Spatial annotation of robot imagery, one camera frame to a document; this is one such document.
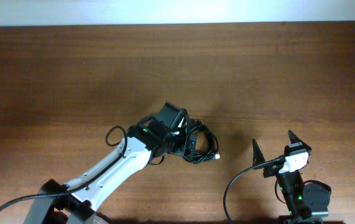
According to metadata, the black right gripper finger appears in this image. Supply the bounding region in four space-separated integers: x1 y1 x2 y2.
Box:
288 130 303 146
252 139 265 167

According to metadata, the thin black cable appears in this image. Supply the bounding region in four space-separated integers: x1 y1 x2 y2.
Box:
182 119 221 165

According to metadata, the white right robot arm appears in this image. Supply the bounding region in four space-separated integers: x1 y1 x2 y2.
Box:
252 131 331 223

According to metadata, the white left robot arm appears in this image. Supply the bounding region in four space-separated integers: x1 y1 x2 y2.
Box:
24 103 197 223

